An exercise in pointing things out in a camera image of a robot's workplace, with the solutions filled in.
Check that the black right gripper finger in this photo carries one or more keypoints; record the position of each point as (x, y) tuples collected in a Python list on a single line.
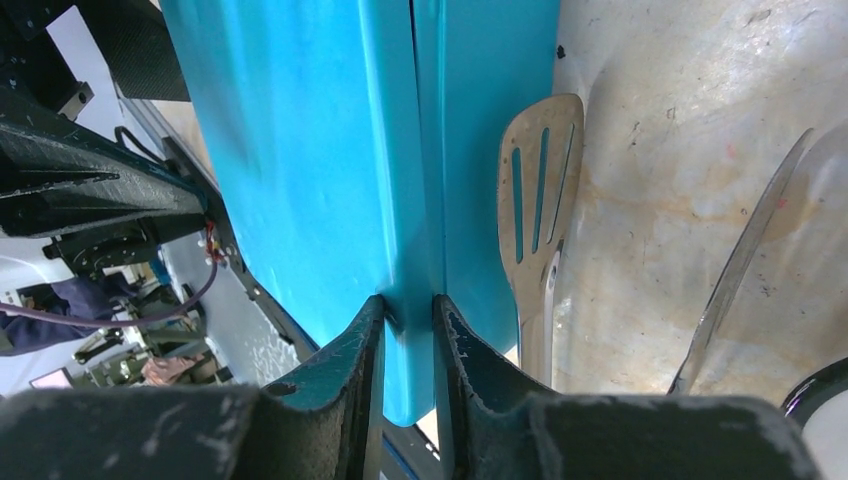
[(135, 43), (496, 422), (58, 177), (322, 420)]

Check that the teal box lid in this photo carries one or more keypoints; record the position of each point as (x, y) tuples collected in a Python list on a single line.
[(309, 113)]

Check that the metal tongs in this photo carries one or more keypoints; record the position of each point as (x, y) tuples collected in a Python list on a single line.
[(666, 247)]

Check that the teal chocolate box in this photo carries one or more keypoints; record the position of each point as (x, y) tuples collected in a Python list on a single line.
[(478, 64)]

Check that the strawberry print tray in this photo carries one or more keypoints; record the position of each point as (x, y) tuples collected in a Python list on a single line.
[(818, 405)]

